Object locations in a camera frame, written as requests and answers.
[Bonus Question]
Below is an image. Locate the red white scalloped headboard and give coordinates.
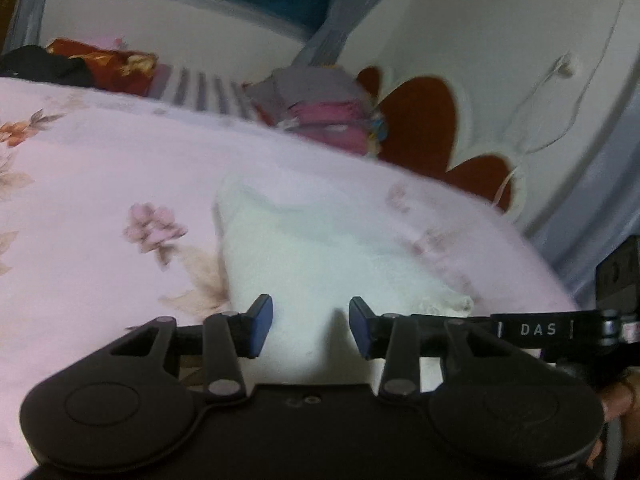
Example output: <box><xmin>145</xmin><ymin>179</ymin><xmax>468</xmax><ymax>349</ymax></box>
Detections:
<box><xmin>357</xmin><ymin>66</ymin><xmax>516</xmax><ymax>212</ymax></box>

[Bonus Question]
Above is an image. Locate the white charger cable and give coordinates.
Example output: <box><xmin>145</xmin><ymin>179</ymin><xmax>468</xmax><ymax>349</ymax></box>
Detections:
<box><xmin>487</xmin><ymin>0</ymin><xmax>627</xmax><ymax>212</ymax></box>

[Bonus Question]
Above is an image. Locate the left grey curtain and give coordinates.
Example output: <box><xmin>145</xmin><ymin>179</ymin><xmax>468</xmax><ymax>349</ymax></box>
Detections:
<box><xmin>2</xmin><ymin>0</ymin><xmax>46</xmax><ymax>53</ymax></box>

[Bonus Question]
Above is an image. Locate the pile of folded clothes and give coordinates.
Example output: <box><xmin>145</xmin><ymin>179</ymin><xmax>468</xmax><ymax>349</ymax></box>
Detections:
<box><xmin>244</xmin><ymin>66</ymin><xmax>386</xmax><ymax>157</ymax></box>

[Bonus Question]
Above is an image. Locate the cream knitted sweater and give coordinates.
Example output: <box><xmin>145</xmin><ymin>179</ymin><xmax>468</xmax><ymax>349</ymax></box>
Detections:
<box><xmin>216</xmin><ymin>180</ymin><xmax>473</xmax><ymax>388</ymax></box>

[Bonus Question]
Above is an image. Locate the black garment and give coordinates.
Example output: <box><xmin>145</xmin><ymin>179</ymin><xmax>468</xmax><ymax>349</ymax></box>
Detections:
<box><xmin>1</xmin><ymin>46</ymin><xmax>96</xmax><ymax>88</ymax></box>

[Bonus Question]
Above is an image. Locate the red orange patterned cloth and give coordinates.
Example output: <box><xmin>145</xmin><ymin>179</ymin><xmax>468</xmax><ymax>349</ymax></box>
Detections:
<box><xmin>46</xmin><ymin>38</ymin><xmax>158</xmax><ymax>96</ymax></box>

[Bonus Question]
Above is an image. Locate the blue lace curtain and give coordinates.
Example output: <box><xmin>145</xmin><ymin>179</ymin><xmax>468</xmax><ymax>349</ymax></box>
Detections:
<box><xmin>529</xmin><ymin>104</ymin><xmax>640</xmax><ymax>311</ymax></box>

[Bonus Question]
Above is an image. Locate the person right hand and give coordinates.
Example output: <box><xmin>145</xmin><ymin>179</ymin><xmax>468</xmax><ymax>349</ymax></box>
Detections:
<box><xmin>600</xmin><ymin>368</ymin><xmax>639</xmax><ymax>479</ymax></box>

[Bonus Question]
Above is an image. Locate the grey white striped cloth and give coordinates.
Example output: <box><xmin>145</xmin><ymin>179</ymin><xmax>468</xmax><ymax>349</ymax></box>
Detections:
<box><xmin>146</xmin><ymin>64</ymin><xmax>259</xmax><ymax>122</ymax></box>

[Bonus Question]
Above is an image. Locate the white wall plug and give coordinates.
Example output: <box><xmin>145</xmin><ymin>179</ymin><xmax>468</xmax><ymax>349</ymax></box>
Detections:
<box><xmin>551</xmin><ymin>51</ymin><xmax>580</xmax><ymax>79</ymax></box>

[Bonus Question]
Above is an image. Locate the pink floral bed sheet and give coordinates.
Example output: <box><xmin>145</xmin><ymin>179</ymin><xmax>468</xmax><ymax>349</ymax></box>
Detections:
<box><xmin>1</xmin><ymin>79</ymin><xmax>575</xmax><ymax>479</ymax></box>

